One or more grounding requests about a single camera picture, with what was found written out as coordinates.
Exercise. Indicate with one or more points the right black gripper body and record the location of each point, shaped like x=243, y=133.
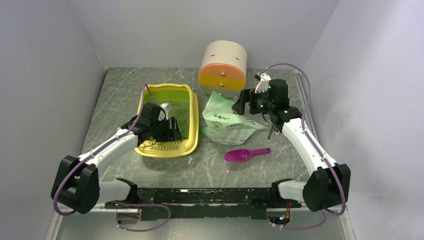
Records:
x=259, y=102

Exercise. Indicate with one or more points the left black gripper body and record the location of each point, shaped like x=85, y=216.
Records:
x=161, y=130

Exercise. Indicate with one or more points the yellow litter box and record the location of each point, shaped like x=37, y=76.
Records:
x=166, y=92

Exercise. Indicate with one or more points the green cat litter bag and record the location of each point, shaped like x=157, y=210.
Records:
x=223, y=126

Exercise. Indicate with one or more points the magenta plastic scoop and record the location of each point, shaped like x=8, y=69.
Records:
x=243, y=155

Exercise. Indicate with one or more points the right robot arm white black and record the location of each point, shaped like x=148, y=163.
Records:
x=328, y=183

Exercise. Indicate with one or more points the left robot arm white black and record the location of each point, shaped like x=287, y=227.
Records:
x=77, y=187

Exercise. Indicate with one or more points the round cream drawer cabinet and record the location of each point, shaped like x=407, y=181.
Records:
x=223, y=69

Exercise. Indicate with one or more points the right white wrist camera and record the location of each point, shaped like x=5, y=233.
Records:
x=263, y=84

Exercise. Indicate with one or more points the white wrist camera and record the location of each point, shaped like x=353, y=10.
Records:
x=263, y=84
x=164, y=112

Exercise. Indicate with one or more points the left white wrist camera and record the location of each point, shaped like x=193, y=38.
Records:
x=164, y=112

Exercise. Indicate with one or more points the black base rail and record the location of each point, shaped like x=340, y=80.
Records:
x=199, y=203

